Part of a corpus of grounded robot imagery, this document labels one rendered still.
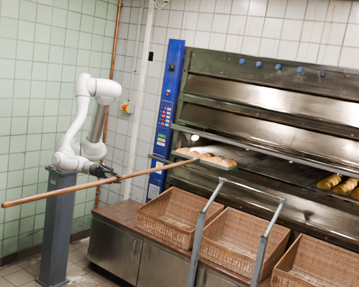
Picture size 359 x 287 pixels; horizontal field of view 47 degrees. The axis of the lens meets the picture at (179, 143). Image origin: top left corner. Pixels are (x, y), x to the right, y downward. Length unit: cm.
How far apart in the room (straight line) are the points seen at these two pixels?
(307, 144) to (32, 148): 227
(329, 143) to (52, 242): 226
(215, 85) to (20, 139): 169
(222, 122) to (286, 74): 66
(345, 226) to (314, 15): 153
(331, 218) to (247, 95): 113
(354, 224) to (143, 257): 162
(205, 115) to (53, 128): 137
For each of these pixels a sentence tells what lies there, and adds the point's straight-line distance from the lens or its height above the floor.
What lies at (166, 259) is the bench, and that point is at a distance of 332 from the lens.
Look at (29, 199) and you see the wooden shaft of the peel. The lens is 219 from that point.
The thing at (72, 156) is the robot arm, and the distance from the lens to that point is 271.
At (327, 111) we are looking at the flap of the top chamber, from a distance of 314.
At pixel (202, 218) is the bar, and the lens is 296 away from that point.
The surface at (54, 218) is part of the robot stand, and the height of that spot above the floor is 62.
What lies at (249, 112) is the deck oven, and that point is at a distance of 335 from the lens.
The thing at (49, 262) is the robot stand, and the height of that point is 23.
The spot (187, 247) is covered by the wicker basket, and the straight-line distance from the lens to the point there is 327.
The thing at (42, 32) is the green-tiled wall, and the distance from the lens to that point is 366.
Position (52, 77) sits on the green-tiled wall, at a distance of 375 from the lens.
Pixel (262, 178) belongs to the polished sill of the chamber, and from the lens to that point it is 335.
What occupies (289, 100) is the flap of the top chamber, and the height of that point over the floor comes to 181.
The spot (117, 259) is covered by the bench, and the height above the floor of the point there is 25.
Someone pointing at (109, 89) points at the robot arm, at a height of 171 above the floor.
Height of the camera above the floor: 198
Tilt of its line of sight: 11 degrees down
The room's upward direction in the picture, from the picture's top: 9 degrees clockwise
